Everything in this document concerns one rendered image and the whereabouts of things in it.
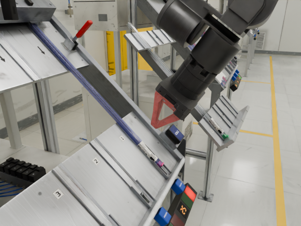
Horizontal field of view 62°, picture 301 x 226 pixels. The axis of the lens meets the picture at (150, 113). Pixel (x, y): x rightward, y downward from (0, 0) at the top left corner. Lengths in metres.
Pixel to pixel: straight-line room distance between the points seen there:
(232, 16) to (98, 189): 0.38
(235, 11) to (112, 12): 1.28
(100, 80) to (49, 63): 0.15
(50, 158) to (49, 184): 0.51
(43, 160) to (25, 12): 0.51
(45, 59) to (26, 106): 2.20
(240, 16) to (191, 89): 0.12
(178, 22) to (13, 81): 0.36
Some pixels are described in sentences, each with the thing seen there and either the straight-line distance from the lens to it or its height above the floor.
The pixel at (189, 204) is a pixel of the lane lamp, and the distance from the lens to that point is 0.69.
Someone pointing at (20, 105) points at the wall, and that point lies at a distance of 2.80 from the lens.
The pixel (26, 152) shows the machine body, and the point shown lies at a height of 0.62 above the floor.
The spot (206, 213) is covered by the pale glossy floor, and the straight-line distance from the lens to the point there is 1.64.
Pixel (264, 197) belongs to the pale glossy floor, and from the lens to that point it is 1.85.
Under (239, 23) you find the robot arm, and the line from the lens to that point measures 0.36.
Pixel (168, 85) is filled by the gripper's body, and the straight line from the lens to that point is 0.40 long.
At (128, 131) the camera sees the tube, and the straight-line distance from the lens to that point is 0.63.
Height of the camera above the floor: 1.11
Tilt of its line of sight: 22 degrees down
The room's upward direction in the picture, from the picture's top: straight up
